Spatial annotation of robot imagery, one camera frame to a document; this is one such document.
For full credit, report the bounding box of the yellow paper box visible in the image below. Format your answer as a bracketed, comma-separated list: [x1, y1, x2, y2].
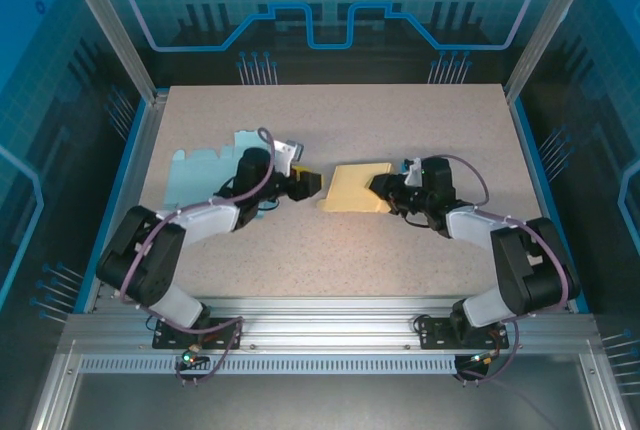
[314, 161, 396, 216]

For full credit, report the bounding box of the light blue paper box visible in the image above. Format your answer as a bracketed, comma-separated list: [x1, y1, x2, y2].
[163, 129, 269, 212]

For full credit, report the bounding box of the small connector with green light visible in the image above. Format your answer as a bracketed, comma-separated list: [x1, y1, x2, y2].
[464, 349, 501, 369]
[178, 344, 210, 367]

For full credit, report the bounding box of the grey metal bottom panel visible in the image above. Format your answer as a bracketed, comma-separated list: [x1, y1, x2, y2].
[29, 339, 626, 430]

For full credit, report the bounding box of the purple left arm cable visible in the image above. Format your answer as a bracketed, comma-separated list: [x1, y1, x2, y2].
[119, 127, 279, 386]

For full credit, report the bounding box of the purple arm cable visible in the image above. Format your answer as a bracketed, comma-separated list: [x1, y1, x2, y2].
[119, 127, 279, 386]
[442, 153, 576, 386]

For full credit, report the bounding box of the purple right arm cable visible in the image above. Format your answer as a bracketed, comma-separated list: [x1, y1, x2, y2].
[442, 153, 576, 386]

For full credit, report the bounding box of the blue aluminium table side rail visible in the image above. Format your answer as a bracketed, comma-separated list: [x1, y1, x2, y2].
[74, 92, 169, 314]
[507, 92, 594, 314]

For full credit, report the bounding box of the aluminium frame rail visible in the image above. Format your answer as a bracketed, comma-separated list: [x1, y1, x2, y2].
[58, 295, 604, 357]

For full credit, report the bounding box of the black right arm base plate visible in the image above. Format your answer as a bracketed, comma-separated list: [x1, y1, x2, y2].
[414, 316, 511, 351]

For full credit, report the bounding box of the slotted grey cable duct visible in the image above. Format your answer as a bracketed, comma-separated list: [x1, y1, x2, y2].
[77, 354, 461, 375]

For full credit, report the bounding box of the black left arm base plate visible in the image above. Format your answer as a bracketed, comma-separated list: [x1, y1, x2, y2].
[151, 316, 247, 351]

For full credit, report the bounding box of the aluminium frame post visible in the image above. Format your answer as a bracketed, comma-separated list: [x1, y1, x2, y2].
[503, 0, 604, 102]
[53, 0, 169, 106]

